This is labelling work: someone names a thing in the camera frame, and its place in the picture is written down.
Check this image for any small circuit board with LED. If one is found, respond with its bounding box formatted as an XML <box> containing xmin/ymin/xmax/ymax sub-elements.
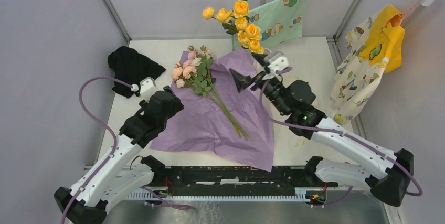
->
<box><xmin>310</xmin><ymin>194</ymin><xmax>324</xmax><ymax>205</ymax></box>

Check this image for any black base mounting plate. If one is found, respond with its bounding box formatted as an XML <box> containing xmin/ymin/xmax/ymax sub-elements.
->
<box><xmin>145</xmin><ymin>166</ymin><xmax>338</xmax><ymax>197</ymax></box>

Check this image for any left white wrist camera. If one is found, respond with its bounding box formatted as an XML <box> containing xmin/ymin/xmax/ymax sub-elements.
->
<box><xmin>130</xmin><ymin>77</ymin><xmax>159</xmax><ymax>102</ymax></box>

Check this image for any green cartoon print towel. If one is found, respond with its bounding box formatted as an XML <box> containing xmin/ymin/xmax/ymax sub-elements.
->
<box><xmin>247</xmin><ymin>0</ymin><xmax>308</xmax><ymax>49</ymax></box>

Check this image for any purple wrapping paper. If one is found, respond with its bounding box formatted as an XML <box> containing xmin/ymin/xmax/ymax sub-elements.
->
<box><xmin>150</xmin><ymin>49</ymin><xmax>274</xmax><ymax>172</ymax></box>

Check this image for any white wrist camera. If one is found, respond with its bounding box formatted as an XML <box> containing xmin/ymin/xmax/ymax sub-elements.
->
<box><xmin>263</xmin><ymin>51</ymin><xmax>292</xmax><ymax>80</ymax></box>
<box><xmin>130</xmin><ymin>77</ymin><xmax>159</xmax><ymax>102</ymax></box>

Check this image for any black cloth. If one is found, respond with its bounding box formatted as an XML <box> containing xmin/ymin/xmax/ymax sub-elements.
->
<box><xmin>108</xmin><ymin>46</ymin><xmax>166</xmax><ymax>84</ymax></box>

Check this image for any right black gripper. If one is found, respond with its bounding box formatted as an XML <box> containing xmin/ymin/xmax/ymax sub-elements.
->
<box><xmin>229</xmin><ymin>51</ymin><xmax>290</xmax><ymax>115</ymax></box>

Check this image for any yellow cartoon print shirt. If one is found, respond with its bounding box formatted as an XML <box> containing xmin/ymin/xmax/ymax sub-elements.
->
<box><xmin>330</xmin><ymin>4</ymin><xmax>405</xmax><ymax>124</ymax></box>

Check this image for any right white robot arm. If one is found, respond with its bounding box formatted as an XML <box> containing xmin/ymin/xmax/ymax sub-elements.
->
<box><xmin>230</xmin><ymin>52</ymin><xmax>416</xmax><ymax>207</ymax></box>

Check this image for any single pale pink bud stem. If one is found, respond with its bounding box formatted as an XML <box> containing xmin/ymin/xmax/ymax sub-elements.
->
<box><xmin>175</xmin><ymin>78</ymin><xmax>216</xmax><ymax>102</ymax></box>

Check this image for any large pink rose stem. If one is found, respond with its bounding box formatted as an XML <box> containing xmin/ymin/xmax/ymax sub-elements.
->
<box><xmin>172</xmin><ymin>61</ymin><xmax>248</xmax><ymax>140</ymax></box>

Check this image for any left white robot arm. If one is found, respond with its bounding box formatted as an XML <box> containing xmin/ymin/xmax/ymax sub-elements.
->
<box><xmin>54</xmin><ymin>84</ymin><xmax>184</xmax><ymax>223</ymax></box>

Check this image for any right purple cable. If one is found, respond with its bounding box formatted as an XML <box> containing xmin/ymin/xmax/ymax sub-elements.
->
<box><xmin>259</xmin><ymin>66</ymin><xmax>424</xmax><ymax>207</ymax></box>

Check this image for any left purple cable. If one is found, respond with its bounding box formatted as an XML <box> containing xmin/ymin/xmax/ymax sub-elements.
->
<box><xmin>59</xmin><ymin>76</ymin><xmax>195</xmax><ymax>224</ymax></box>

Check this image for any yellow rose stem bunch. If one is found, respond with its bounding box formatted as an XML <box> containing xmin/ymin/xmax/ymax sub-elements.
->
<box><xmin>202</xmin><ymin>0</ymin><xmax>266</xmax><ymax>55</ymax></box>

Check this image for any pink clothes hanger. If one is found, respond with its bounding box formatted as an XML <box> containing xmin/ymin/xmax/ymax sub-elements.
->
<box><xmin>399</xmin><ymin>0</ymin><xmax>424</xmax><ymax>25</ymax></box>

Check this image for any small pink rose stem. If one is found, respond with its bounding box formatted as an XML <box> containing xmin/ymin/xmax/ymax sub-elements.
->
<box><xmin>172</xmin><ymin>45</ymin><xmax>248</xmax><ymax>140</ymax></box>

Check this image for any white slotted cable duct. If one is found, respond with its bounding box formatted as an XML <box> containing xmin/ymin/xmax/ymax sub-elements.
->
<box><xmin>124</xmin><ymin>189</ymin><xmax>315</xmax><ymax>202</ymax></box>

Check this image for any purple cable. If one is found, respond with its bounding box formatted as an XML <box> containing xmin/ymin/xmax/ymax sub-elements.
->
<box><xmin>59</xmin><ymin>76</ymin><xmax>195</xmax><ymax>224</ymax></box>
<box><xmin>259</xmin><ymin>66</ymin><xmax>424</xmax><ymax>207</ymax></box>

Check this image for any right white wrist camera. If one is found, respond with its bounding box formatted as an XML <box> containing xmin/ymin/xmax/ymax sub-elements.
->
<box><xmin>263</xmin><ymin>51</ymin><xmax>292</xmax><ymax>80</ymax></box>

